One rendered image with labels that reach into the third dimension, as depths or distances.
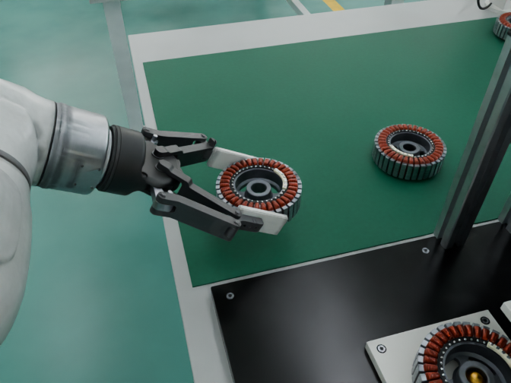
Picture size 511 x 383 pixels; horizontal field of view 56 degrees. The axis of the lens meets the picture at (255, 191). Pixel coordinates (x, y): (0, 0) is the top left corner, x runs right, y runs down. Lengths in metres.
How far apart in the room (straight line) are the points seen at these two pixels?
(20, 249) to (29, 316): 1.23
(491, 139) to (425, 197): 0.23
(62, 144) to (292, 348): 0.32
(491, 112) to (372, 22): 0.77
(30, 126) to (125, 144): 0.09
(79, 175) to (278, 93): 0.54
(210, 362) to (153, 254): 1.11
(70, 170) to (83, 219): 1.33
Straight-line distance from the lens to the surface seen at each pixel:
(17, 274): 0.39
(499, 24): 1.30
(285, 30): 1.22
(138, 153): 0.53
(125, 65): 1.70
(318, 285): 0.60
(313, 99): 0.95
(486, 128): 0.56
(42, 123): 0.50
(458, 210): 0.63
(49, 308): 1.62
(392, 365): 0.54
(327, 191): 0.74
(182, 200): 0.52
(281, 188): 0.64
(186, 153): 0.61
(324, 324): 0.57
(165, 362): 1.43
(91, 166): 0.51
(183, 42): 1.17
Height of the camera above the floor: 1.25
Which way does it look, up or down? 43 degrees down
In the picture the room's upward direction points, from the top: straight up
